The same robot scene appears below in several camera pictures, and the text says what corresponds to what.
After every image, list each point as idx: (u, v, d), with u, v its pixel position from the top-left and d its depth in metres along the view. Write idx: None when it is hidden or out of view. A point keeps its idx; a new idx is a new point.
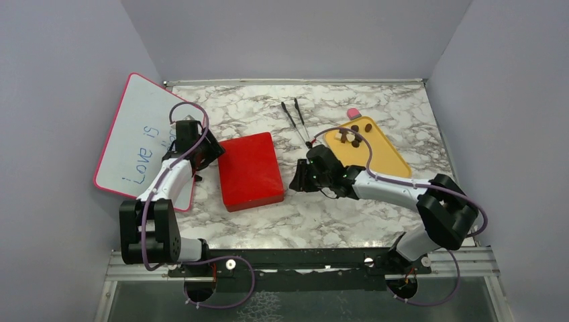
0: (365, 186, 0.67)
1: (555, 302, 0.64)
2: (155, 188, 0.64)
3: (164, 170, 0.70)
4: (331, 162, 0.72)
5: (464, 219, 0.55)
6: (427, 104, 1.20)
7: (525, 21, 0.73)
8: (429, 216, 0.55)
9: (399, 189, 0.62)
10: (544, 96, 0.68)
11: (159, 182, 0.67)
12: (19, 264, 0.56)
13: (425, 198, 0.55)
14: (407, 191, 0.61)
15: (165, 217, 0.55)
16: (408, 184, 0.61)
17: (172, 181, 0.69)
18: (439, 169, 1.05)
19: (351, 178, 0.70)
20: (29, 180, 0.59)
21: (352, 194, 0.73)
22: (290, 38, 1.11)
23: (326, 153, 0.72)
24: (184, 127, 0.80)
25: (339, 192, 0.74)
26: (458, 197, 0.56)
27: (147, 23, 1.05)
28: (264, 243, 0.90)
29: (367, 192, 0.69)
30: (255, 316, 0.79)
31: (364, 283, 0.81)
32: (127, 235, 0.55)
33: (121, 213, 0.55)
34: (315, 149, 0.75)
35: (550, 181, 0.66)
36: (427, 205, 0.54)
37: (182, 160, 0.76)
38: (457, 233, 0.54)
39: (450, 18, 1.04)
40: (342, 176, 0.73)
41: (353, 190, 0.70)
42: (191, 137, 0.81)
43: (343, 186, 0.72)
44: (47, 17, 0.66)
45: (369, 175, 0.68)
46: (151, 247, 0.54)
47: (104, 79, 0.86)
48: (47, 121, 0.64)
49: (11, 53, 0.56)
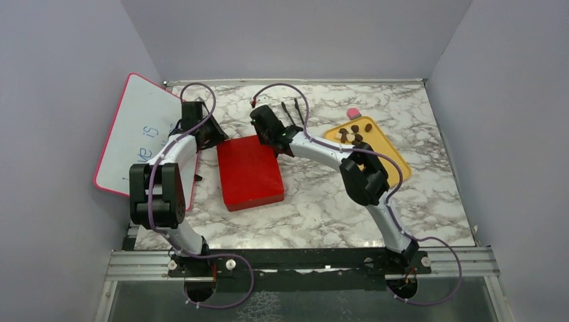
0: (298, 146, 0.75)
1: (555, 302, 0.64)
2: (163, 154, 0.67)
3: (170, 142, 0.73)
4: (271, 122, 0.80)
5: (378, 182, 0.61)
6: (427, 103, 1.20)
7: (525, 20, 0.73)
8: (348, 177, 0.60)
9: (328, 151, 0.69)
10: (543, 97, 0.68)
11: (166, 151, 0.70)
12: (20, 265, 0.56)
13: (345, 162, 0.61)
14: (334, 154, 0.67)
15: (173, 179, 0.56)
16: (335, 148, 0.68)
17: (178, 151, 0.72)
18: (439, 169, 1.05)
19: (289, 137, 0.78)
20: (29, 180, 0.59)
21: (288, 152, 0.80)
22: (289, 38, 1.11)
23: (266, 114, 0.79)
24: (190, 106, 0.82)
25: (278, 149, 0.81)
26: (375, 161, 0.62)
27: (146, 23, 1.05)
28: (264, 243, 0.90)
29: (302, 152, 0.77)
30: (255, 316, 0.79)
31: (364, 282, 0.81)
32: (135, 194, 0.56)
33: (130, 174, 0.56)
34: (257, 109, 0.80)
35: (549, 182, 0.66)
36: (347, 168, 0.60)
37: (187, 135, 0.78)
38: (370, 192, 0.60)
39: (449, 18, 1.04)
40: (281, 135, 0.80)
41: (291, 148, 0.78)
42: (196, 117, 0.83)
43: (281, 144, 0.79)
44: (46, 19, 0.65)
45: (305, 137, 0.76)
46: (159, 206, 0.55)
47: (104, 79, 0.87)
48: (46, 122, 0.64)
49: (11, 54, 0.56)
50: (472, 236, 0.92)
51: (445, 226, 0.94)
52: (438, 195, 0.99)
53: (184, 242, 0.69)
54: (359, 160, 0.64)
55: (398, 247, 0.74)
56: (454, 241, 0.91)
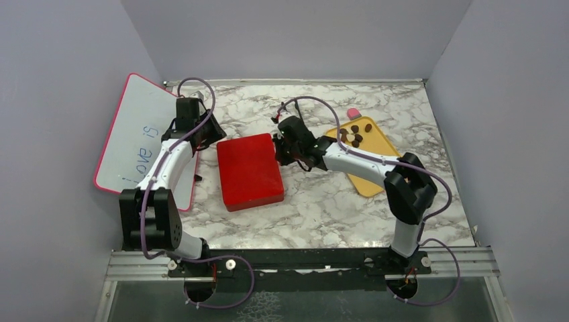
0: (334, 159, 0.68)
1: (555, 303, 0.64)
2: (154, 176, 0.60)
3: (163, 155, 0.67)
4: (300, 133, 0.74)
5: (426, 198, 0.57)
6: (427, 104, 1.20)
7: (525, 21, 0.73)
8: (395, 192, 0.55)
9: (369, 164, 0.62)
10: (543, 96, 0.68)
11: (158, 169, 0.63)
12: (21, 265, 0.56)
13: (392, 175, 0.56)
14: (376, 167, 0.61)
15: (166, 207, 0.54)
16: (378, 160, 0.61)
17: (172, 168, 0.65)
18: (439, 169, 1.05)
19: (321, 149, 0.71)
20: (29, 178, 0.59)
21: (321, 165, 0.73)
22: (289, 39, 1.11)
23: (296, 125, 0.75)
24: (185, 104, 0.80)
25: (308, 163, 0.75)
26: (423, 175, 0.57)
27: (147, 23, 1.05)
28: (264, 243, 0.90)
29: (336, 165, 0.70)
30: (255, 316, 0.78)
31: (364, 282, 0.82)
32: (128, 221, 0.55)
33: (121, 202, 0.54)
34: (286, 120, 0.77)
35: (550, 182, 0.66)
36: (393, 182, 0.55)
37: (182, 142, 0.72)
38: (418, 210, 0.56)
39: (449, 19, 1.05)
40: (313, 147, 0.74)
41: (324, 162, 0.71)
42: (192, 115, 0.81)
43: (313, 156, 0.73)
44: (47, 19, 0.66)
45: (341, 148, 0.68)
46: (152, 235, 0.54)
47: (104, 79, 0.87)
48: (47, 122, 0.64)
49: (12, 55, 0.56)
50: (472, 236, 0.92)
51: (445, 226, 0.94)
52: (437, 195, 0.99)
53: (183, 252, 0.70)
54: (404, 173, 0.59)
55: (408, 251, 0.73)
56: (453, 241, 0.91)
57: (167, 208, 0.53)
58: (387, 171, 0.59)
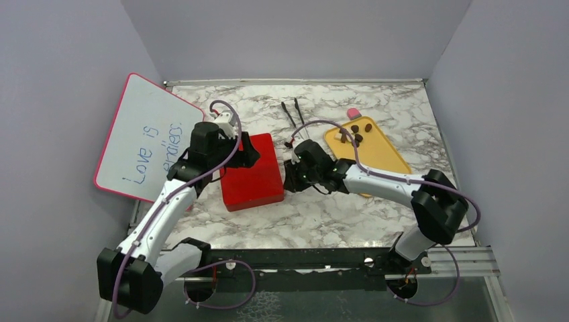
0: (355, 181, 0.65)
1: (555, 303, 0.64)
2: (139, 239, 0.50)
3: (158, 204, 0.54)
4: (319, 157, 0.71)
5: (458, 215, 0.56)
6: (427, 104, 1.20)
7: (525, 20, 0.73)
8: (424, 212, 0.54)
9: (392, 184, 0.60)
10: (543, 96, 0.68)
11: (147, 227, 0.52)
12: (21, 264, 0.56)
13: (419, 195, 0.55)
14: (400, 186, 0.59)
15: (141, 280, 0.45)
16: (401, 180, 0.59)
17: (164, 224, 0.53)
18: (439, 169, 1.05)
19: (341, 172, 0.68)
20: (30, 178, 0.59)
21: (341, 189, 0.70)
22: (289, 38, 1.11)
23: (314, 149, 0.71)
24: (200, 137, 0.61)
25: (328, 186, 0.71)
26: (452, 192, 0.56)
27: (146, 23, 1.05)
28: (264, 243, 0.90)
29: (357, 188, 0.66)
30: (255, 316, 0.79)
31: (364, 283, 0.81)
32: (104, 281, 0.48)
33: (98, 262, 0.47)
34: (301, 144, 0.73)
35: (549, 182, 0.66)
36: (422, 202, 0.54)
37: (186, 187, 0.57)
38: (451, 229, 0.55)
39: (449, 18, 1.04)
40: (331, 170, 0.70)
41: (345, 184, 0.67)
42: (207, 151, 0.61)
43: (333, 180, 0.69)
44: (47, 18, 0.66)
45: (360, 170, 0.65)
46: (125, 300, 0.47)
47: (103, 78, 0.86)
48: (47, 122, 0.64)
49: (11, 54, 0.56)
50: (472, 236, 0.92)
51: None
52: None
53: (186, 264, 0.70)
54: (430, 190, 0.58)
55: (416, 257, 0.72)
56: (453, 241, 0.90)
57: (141, 282, 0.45)
58: (413, 190, 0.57)
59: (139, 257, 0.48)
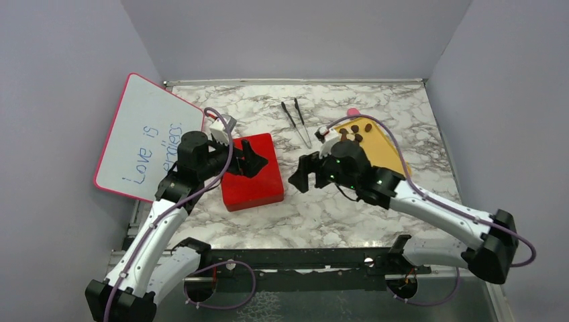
0: (407, 204, 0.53)
1: (555, 303, 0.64)
2: (125, 272, 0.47)
3: (145, 231, 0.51)
4: (364, 165, 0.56)
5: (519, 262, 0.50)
6: (427, 103, 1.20)
7: (525, 19, 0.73)
8: (490, 259, 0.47)
9: (455, 219, 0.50)
10: (543, 96, 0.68)
11: (133, 255, 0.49)
12: (21, 263, 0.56)
13: (489, 241, 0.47)
14: (466, 224, 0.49)
15: (129, 312, 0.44)
16: (469, 217, 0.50)
17: (152, 251, 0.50)
18: (439, 169, 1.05)
19: (384, 184, 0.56)
20: (30, 178, 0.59)
21: (383, 204, 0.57)
22: (289, 38, 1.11)
23: (358, 154, 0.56)
24: (185, 151, 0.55)
25: (366, 199, 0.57)
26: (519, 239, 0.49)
27: (146, 23, 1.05)
28: (264, 243, 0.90)
29: (405, 209, 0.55)
30: (255, 316, 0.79)
31: (364, 283, 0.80)
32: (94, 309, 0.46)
33: (86, 294, 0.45)
34: (341, 146, 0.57)
35: (549, 182, 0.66)
36: (492, 249, 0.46)
37: (174, 210, 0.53)
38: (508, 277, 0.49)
39: (449, 18, 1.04)
40: (374, 181, 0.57)
41: (389, 202, 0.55)
42: (194, 166, 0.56)
43: (376, 194, 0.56)
44: (47, 19, 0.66)
45: (413, 190, 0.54)
46: None
47: (103, 78, 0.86)
48: (47, 122, 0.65)
49: (12, 54, 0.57)
50: None
51: None
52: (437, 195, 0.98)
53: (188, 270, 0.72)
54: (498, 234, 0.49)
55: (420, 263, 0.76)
56: None
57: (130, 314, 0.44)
58: (482, 232, 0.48)
59: (126, 290, 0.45)
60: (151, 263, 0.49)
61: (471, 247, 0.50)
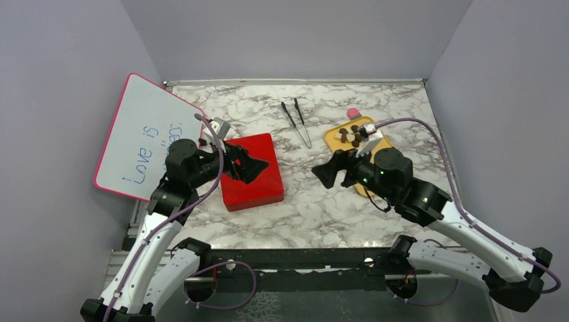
0: (454, 231, 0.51)
1: (555, 303, 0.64)
2: (119, 290, 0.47)
3: (138, 247, 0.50)
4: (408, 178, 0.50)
5: None
6: (428, 103, 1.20)
7: (525, 19, 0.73)
8: (527, 294, 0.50)
9: (502, 253, 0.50)
10: (543, 96, 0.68)
11: (127, 274, 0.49)
12: (20, 263, 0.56)
13: (533, 280, 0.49)
14: (511, 259, 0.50)
15: None
16: (516, 253, 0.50)
17: (145, 268, 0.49)
18: (439, 169, 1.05)
19: (426, 200, 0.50)
20: (30, 177, 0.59)
21: (420, 221, 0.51)
22: (289, 37, 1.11)
23: (406, 168, 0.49)
24: (175, 164, 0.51)
25: (404, 215, 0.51)
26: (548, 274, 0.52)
27: (146, 23, 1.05)
28: (264, 243, 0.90)
29: (445, 231, 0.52)
30: (255, 316, 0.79)
31: (364, 282, 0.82)
32: None
33: (83, 310, 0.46)
34: (388, 157, 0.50)
35: (549, 182, 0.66)
36: (533, 288, 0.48)
37: (166, 224, 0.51)
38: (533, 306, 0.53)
39: (450, 18, 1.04)
40: (416, 196, 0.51)
41: (431, 223, 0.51)
42: (186, 176, 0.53)
43: (418, 211, 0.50)
44: (47, 19, 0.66)
45: (461, 215, 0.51)
46: None
47: (102, 78, 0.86)
48: (47, 121, 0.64)
49: (11, 54, 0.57)
50: None
51: None
52: None
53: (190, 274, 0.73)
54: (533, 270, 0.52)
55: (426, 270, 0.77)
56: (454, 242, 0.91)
57: None
58: (527, 271, 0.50)
59: (121, 309, 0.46)
60: (145, 280, 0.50)
61: (506, 280, 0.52)
